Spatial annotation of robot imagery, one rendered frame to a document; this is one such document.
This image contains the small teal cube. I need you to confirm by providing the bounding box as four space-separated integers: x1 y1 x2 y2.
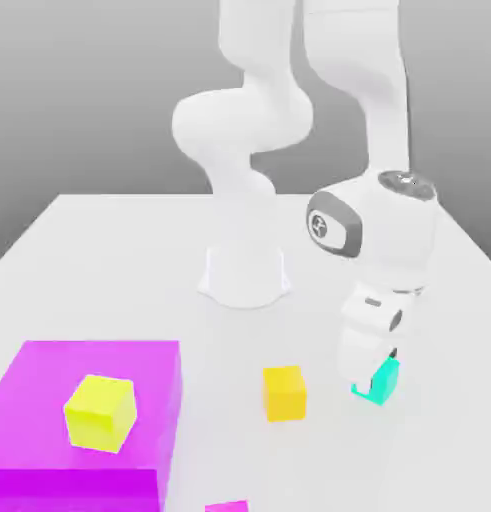
350 355 401 408

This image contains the small lime yellow cube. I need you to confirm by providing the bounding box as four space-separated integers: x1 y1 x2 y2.
62 373 139 455

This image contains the large magenta box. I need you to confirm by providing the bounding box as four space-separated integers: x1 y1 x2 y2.
0 339 182 512

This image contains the small orange-yellow cube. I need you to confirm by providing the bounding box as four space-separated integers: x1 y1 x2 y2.
262 364 308 423

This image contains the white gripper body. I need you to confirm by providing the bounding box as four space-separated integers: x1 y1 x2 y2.
335 326 396 384

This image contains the small magenta cube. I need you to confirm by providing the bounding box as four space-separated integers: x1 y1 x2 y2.
204 499 250 512

